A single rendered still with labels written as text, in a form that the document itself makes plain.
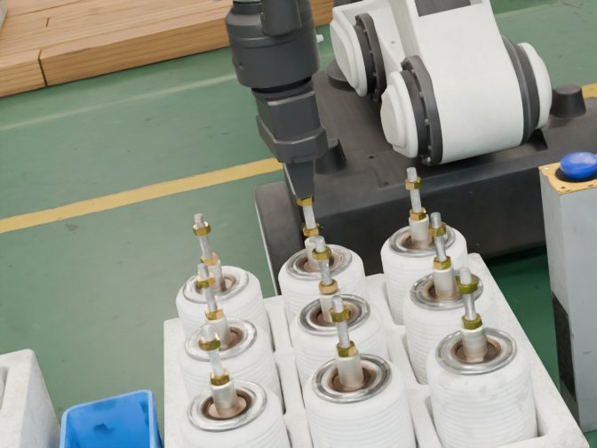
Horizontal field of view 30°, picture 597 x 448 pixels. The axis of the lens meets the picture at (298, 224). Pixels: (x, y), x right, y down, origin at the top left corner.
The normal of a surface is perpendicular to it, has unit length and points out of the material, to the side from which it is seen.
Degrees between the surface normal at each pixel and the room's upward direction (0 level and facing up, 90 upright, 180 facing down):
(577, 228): 90
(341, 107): 0
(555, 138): 45
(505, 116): 93
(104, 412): 88
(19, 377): 0
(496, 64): 40
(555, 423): 0
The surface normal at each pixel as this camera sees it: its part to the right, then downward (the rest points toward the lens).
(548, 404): -0.18, -0.88
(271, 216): -0.11, -0.54
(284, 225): 0.00, -0.37
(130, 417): 0.14, 0.39
